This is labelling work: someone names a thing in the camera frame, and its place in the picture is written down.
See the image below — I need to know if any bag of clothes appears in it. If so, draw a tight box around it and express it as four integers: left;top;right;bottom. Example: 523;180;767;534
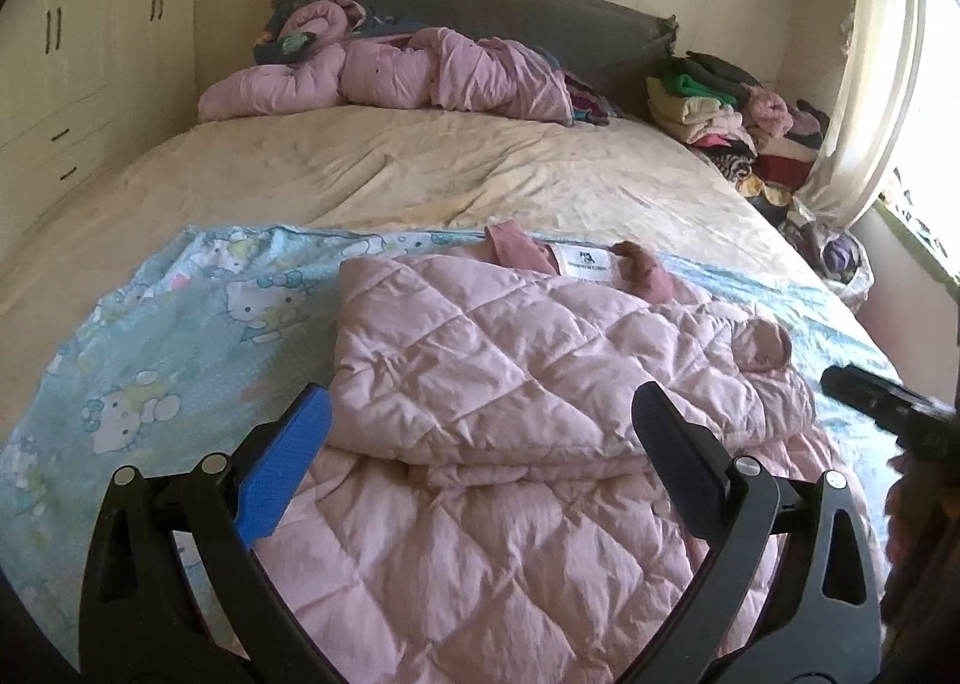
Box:
780;204;875;314

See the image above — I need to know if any pink quilted jacket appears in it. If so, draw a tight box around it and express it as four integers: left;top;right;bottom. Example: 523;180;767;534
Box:
247;220;890;684

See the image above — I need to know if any blue cartoon printed blanket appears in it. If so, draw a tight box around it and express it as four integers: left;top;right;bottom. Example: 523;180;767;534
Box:
0;225;901;655

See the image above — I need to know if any cream curtain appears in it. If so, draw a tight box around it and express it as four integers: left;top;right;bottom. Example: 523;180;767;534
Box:
795;0;931;227

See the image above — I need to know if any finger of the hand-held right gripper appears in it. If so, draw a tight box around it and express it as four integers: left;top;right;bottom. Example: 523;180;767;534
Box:
820;364;913;434

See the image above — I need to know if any crumpled pink quilted garment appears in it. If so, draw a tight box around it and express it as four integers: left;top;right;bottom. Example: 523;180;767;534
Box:
199;0;575;124

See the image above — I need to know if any person's right forearm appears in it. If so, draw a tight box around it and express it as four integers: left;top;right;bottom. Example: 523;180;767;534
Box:
881;448;960;644

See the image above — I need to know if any dark printed pillow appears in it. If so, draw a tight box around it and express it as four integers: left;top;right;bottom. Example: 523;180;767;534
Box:
253;1;421;66

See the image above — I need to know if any pile of folded clothes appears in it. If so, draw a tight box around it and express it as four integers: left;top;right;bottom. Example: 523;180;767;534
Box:
646;50;833;205

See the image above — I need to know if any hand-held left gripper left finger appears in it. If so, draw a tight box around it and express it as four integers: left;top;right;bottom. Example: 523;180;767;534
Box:
79;384;338;684

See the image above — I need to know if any bed with beige sheet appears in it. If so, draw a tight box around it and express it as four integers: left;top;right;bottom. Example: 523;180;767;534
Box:
0;110;901;580

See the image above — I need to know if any striped dark cloth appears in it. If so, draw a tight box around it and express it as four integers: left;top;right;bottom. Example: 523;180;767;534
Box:
562;69;623;126

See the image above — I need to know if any grey padded headboard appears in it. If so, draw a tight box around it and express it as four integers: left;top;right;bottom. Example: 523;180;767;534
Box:
270;0;678;122

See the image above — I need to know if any cream wardrobe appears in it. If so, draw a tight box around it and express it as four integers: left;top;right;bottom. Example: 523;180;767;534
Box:
0;0;207;250

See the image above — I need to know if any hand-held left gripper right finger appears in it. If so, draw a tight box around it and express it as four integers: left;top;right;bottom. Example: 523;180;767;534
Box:
622;380;880;684

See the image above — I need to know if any window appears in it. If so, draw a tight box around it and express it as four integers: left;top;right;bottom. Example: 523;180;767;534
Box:
892;0;960;220

